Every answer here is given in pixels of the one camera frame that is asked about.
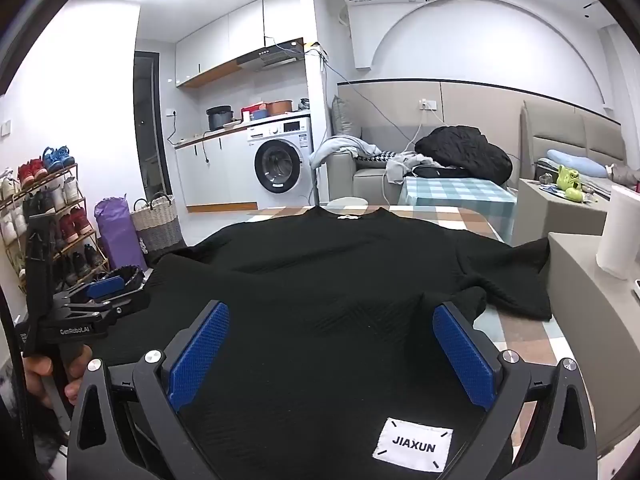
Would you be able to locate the green toy figure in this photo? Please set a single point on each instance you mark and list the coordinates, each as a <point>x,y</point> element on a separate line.
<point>570,177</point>

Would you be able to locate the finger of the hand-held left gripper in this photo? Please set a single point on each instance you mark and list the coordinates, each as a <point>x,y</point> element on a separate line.
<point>105,286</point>
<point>120,306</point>

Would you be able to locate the large grey cabinet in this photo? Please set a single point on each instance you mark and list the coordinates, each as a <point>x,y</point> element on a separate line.
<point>600,320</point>

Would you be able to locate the red plastic container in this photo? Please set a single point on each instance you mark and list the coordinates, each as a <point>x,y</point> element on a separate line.
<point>252,112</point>

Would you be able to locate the grey bedside cabinet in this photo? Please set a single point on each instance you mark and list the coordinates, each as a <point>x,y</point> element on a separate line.
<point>550,215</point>

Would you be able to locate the light grey blanket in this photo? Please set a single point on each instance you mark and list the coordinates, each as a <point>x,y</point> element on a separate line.
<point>340,147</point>

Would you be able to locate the black cooking pot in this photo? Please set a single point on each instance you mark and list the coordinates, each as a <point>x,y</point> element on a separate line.
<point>220,117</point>

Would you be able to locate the grey duvet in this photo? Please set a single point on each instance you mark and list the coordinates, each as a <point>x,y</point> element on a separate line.
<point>625,175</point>

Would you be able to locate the range hood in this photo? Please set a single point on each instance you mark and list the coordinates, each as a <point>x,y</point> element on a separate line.
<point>270,55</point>

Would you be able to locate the grey padded headboard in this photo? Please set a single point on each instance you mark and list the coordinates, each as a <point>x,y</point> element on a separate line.
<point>575,135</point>

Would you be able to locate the shoe rack with shoes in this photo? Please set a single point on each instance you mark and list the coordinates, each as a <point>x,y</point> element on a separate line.
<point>55,157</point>

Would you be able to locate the checked tablecloth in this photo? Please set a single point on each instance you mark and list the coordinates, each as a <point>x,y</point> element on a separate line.
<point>520,340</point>

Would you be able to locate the grey sofa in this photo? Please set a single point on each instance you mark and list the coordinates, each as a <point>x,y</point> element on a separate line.
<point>367,180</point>

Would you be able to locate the white base cabinets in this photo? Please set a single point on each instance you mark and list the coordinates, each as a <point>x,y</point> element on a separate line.
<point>220,175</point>

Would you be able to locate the light blue pillow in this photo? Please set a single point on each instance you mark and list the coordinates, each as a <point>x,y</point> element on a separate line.
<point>575,162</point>

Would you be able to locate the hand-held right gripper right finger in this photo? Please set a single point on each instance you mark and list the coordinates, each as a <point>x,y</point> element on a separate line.
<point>462,355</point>

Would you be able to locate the purple bag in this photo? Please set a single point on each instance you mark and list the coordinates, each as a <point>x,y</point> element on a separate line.
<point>117,235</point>

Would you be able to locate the dark door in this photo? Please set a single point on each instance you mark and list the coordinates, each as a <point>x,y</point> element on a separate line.
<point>147,130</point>

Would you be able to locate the black knit sweater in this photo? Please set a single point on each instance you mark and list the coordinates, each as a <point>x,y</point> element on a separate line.
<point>325,285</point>

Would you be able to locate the white paper towel roll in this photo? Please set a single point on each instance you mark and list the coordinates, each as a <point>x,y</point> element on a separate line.
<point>617,235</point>

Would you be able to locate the grey cushion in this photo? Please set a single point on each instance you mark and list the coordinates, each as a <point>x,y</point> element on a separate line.
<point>345,117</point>

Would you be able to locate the white stool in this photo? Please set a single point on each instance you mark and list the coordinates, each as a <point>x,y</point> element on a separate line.
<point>347,201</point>

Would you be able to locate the teal checked small table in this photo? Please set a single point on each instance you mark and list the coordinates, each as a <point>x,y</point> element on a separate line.
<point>455,195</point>

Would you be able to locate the white washing machine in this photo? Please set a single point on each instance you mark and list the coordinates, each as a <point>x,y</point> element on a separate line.
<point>280,165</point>

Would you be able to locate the white wall socket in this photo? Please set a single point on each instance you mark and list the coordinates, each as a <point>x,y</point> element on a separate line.
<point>427,104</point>

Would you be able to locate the white wall switch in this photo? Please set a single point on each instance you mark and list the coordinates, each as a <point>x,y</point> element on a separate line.
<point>5,127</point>

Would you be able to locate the white wall cabinets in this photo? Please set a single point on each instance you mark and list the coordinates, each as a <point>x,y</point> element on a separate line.
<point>220,45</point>

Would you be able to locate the woven laundry basket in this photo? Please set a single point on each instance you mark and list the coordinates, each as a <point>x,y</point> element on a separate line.
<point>157,225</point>

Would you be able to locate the black quilted jacket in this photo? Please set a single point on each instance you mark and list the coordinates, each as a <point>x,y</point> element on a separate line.
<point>460,152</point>

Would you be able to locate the pale grey hoodie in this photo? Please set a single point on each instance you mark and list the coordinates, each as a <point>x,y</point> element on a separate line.
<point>405,165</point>

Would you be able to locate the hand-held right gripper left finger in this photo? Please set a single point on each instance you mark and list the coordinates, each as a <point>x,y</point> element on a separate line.
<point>197,360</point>

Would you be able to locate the wooden shoe rack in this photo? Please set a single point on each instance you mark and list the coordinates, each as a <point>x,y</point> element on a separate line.
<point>75,172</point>

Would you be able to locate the person's left hand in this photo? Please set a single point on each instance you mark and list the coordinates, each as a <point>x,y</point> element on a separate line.
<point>79,366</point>

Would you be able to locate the houndstooth cushion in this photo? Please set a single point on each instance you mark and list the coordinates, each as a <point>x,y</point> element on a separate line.
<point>375,157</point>

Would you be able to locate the trash bin with black liner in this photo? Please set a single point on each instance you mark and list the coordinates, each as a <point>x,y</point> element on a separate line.
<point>134,274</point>

